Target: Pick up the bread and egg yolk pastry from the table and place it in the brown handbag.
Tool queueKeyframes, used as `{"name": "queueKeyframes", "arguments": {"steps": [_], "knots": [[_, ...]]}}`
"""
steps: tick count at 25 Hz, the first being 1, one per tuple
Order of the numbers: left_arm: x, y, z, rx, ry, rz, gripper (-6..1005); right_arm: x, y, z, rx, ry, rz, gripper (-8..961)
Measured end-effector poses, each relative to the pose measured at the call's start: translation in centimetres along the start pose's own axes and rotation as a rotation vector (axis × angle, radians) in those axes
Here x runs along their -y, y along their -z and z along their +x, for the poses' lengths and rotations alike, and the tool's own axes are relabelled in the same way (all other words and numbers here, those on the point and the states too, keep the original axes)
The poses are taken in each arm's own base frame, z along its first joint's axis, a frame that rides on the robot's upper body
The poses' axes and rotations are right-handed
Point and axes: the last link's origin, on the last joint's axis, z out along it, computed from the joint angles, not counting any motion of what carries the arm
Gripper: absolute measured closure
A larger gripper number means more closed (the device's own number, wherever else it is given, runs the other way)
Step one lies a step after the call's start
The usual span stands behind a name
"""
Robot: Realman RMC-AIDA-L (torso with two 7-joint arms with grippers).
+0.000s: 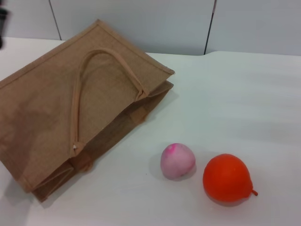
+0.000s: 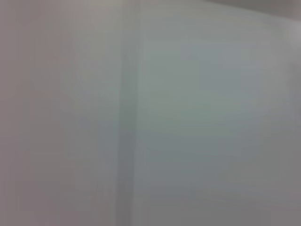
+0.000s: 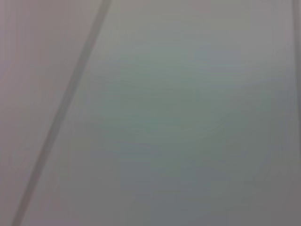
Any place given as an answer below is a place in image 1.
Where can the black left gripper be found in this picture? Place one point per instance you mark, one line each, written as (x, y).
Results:
(4, 26)

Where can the pink peach shaped bun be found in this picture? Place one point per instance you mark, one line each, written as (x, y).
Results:
(177, 162)

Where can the brown burlap tote bag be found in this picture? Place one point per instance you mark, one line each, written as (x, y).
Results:
(58, 113)

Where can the red orange pear fruit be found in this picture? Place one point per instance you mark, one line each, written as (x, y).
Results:
(225, 180)

